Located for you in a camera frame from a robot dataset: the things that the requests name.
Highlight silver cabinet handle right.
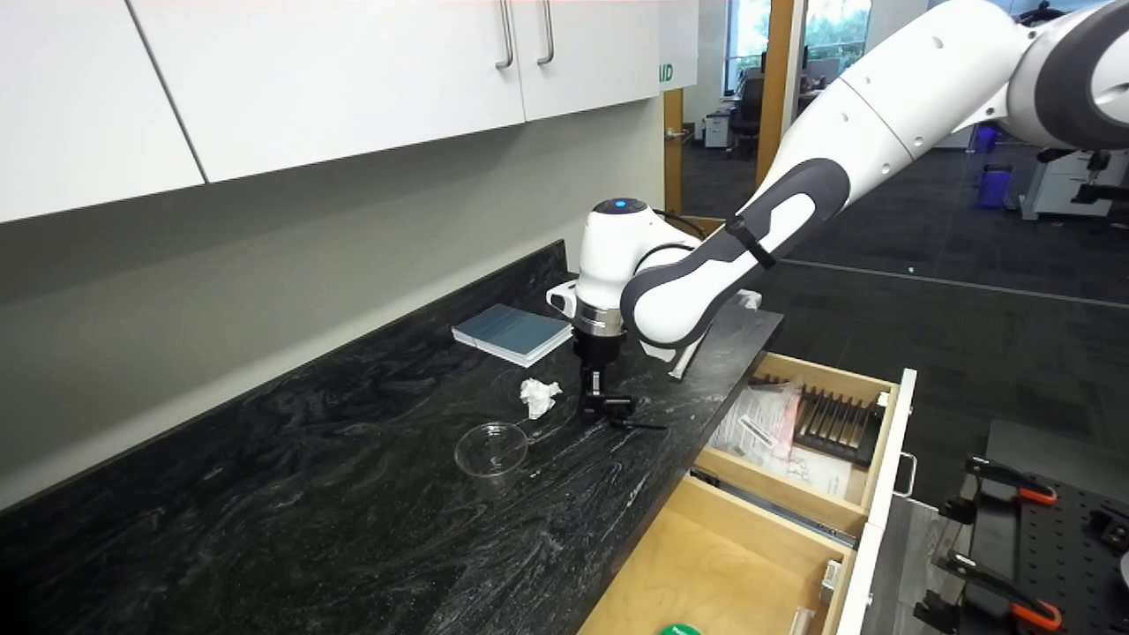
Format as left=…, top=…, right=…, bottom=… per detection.
left=536, top=0, right=556, bottom=66

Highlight wooden door frame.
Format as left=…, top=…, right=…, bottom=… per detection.
left=663, top=0, right=807, bottom=238

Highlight clear plastic bag papers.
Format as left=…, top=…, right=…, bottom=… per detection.
left=710, top=380, right=851, bottom=499

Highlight black slotted rack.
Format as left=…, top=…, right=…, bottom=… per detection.
left=792, top=389, right=885, bottom=466

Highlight black perforated board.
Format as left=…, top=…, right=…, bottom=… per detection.
left=967, top=458, right=1129, bottom=635

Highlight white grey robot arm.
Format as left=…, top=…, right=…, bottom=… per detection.
left=548, top=0, right=1129, bottom=422

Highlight orange black clamp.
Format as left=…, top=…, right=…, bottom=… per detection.
left=913, top=551, right=1066, bottom=635
left=943, top=455, right=1058, bottom=525

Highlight lower orange black clamp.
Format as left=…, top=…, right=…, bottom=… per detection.
left=913, top=551, right=1066, bottom=635

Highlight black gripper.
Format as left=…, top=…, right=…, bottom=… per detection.
left=576, top=331, right=625, bottom=420

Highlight crumpled white paper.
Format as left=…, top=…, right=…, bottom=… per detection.
left=517, top=376, right=564, bottom=420

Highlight white upper cabinet right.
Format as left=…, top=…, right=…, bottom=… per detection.
left=510, top=0, right=697, bottom=120

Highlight open wooden drawer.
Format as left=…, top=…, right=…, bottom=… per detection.
left=579, top=352, right=916, bottom=635

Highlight grey white machine background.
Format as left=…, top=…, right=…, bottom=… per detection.
left=1020, top=148, right=1129, bottom=224

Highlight silver cabinet handle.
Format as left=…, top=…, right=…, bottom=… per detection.
left=493, top=0, right=513, bottom=74
left=536, top=0, right=556, bottom=66

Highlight white cabinet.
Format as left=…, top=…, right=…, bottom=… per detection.
left=510, top=0, right=697, bottom=120
left=130, top=0, right=522, bottom=182
left=0, top=0, right=204, bottom=224

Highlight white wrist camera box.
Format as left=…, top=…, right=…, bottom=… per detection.
left=666, top=334, right=705, bottom=380

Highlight blue sponge block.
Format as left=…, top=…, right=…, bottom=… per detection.
left=452, top=305, right=570, bottom=366

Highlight silver cabinet handle left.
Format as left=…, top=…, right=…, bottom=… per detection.
left=493, top=0, right=513, bottom=74

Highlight upper orange black clamp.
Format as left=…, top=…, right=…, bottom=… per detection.
left=943, top=455, right=1058, bottom=525

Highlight white upper cabinet left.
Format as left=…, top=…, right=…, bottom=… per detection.
left=0, top=0, right=204, bottom=224

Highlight clear glass dish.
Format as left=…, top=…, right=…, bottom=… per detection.
left=455, top=420, right=529, bottom=479

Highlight green round lid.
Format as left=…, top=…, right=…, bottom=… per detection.
left=656, top=621, right=702, bottom=635

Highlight white upper cabinet middle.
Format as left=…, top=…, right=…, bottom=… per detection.
left=130, top=0, right=522, bottom=182

